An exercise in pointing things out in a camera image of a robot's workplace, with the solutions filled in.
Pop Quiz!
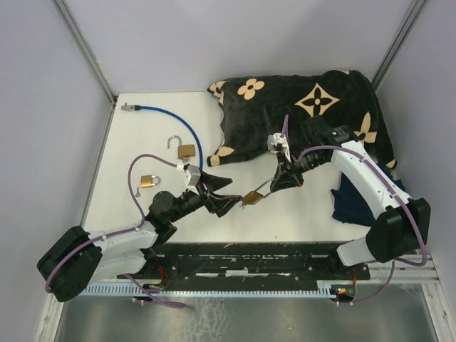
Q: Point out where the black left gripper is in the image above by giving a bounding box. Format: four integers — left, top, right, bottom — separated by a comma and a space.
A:
168, 168, 242, 222

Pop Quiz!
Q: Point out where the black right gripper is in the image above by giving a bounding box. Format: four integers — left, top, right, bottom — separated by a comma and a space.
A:
269, 146, 327, 191

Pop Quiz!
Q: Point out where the large brass padlock with keys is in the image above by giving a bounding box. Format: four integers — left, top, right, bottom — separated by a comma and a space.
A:
240, 178, 274, 208

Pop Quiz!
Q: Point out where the brass padlock with key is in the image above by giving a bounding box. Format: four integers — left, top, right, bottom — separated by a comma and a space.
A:
167, 135, 196, 161

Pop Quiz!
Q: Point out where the small brass padlock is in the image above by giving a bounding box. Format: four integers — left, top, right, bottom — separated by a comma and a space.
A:
140, 175, 161, 188

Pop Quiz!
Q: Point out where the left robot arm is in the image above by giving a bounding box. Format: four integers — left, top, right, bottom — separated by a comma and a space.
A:
36, 167, 242, 302

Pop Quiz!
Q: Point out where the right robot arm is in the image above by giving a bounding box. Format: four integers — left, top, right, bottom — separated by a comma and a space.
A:
267, 117, 431, 279

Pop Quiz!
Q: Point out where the dark blue cloth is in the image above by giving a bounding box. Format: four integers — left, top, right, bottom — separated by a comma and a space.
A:
330, 162, 405, 225

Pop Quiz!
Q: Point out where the black floral patterned blanket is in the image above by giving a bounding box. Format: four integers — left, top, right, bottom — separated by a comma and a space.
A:
207, 70, 398, 169

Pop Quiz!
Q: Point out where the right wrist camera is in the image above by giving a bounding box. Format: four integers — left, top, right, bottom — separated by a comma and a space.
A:
266, 133, 291, 162

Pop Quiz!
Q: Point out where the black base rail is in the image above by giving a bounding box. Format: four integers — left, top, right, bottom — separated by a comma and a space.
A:
132, 242, 371, 282

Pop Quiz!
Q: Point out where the white slotted cable duct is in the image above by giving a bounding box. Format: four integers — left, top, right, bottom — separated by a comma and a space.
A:
81, 277, 336, 299

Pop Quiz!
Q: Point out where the blue cable with plug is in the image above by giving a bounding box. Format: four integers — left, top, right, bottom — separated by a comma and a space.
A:
121, 102, 206, 168

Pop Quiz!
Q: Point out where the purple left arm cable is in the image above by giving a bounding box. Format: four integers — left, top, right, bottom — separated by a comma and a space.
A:
45, 154, 185, 293

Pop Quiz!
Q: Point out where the right aluminium frame post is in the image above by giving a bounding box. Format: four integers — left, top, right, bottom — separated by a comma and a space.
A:
371, 0, 429, 92

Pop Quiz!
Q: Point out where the aluminium frame post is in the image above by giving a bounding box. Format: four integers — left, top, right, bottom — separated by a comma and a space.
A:
371, 0, 429, 92
51, 0, 117, 103

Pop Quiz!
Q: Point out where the left aluminium frame post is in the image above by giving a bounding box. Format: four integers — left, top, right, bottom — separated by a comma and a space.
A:
51, 0, 117, 103

